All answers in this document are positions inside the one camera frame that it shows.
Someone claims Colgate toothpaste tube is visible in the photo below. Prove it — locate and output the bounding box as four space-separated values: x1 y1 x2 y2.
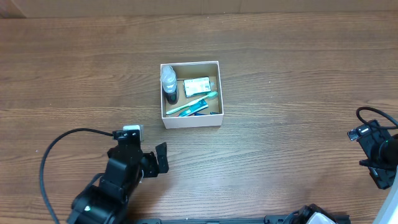
178 100 208 117

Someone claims green white toothbrush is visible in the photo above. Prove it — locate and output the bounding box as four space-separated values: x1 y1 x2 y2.
166 91 218 115

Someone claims Dettol soap bar pack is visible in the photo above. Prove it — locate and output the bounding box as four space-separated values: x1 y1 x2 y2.
183 77 211 98

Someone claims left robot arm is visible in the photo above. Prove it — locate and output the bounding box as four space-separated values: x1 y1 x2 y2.
67 126 169 224

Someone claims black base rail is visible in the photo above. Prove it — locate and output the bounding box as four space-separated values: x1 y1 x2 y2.
74 214 352 224

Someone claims white cardboard box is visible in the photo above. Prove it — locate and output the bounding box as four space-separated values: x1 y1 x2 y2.
160 61 224 129

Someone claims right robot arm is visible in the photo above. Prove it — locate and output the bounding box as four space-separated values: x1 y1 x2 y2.
283 119 397 224

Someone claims dark blue pump bottle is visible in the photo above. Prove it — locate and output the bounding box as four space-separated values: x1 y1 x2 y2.
160 65 179 105

